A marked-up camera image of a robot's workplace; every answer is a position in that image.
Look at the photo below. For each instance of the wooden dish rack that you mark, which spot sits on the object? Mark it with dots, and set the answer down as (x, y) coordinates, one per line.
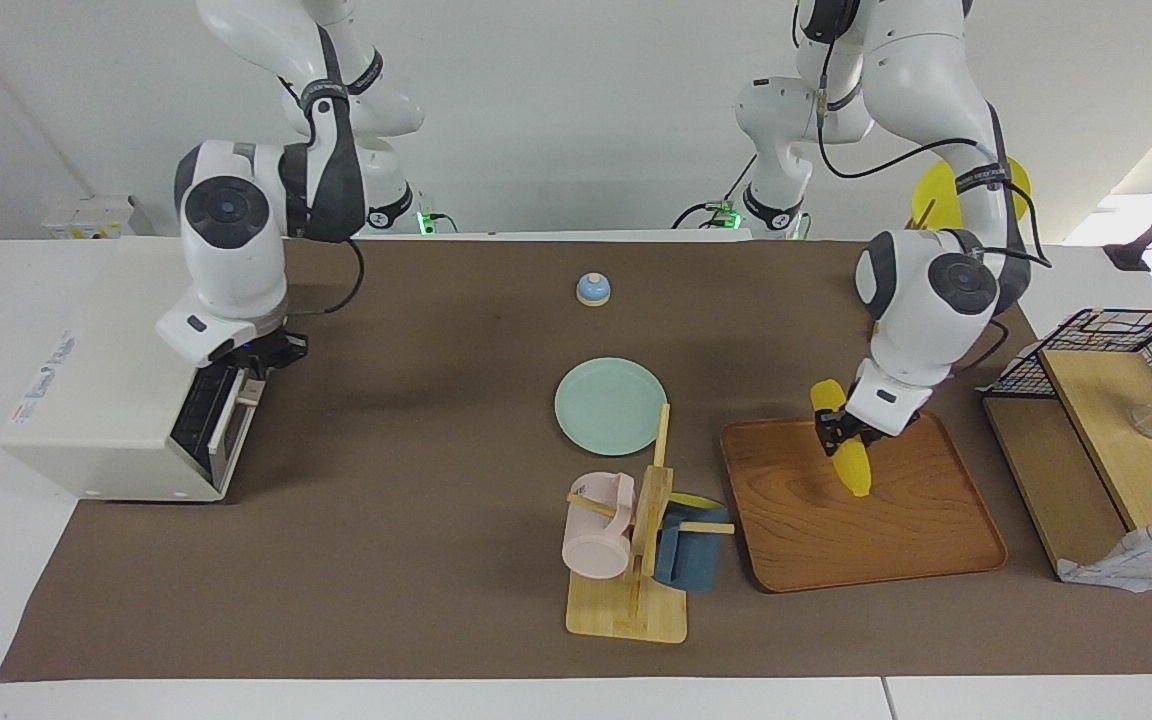
(924, 215)

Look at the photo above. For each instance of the white small box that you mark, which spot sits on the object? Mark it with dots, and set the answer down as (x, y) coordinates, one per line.
(91, 218)

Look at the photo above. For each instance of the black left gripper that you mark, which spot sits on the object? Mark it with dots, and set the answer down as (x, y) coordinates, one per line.
(861, 428)

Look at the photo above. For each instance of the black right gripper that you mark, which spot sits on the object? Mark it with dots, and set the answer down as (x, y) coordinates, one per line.
(266, 352)

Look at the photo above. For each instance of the yellow plate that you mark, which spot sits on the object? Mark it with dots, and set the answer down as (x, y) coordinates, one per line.
(936, 185)

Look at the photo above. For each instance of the blue call bell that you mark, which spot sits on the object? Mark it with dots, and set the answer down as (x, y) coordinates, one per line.
(593, 288)

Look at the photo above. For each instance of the dark blue mug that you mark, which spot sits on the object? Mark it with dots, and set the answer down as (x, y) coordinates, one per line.
(691, 560)

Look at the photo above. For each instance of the mint green plate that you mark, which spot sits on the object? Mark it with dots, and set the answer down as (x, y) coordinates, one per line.
(608, 405)

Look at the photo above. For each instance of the pink mug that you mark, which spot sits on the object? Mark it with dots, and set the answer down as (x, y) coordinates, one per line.
(594, 550)

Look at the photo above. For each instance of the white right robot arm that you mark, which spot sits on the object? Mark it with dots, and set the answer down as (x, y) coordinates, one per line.
(231, 240)

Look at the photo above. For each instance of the wooden mug tree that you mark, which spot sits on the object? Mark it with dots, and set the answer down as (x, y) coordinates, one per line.
(626, 610)

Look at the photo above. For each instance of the wooden shelf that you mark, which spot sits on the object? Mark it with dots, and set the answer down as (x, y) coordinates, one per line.
(1096, 460)

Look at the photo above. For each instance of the white toaster oven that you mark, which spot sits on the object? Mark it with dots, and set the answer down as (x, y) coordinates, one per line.
(106, 410)

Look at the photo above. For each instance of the yellow banana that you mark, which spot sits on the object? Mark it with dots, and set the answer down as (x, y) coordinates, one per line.
(858, 475)

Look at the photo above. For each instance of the wooden serving tray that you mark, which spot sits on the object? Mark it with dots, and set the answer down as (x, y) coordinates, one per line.
(866, 540)

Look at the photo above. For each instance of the clear glass cup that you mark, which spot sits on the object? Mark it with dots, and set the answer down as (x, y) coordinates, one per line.
(1150, 421)

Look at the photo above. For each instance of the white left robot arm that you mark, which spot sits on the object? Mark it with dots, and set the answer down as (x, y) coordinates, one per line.
(926, 300)

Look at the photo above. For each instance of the brown table mat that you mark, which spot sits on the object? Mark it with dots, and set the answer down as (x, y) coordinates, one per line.
(416, 520)

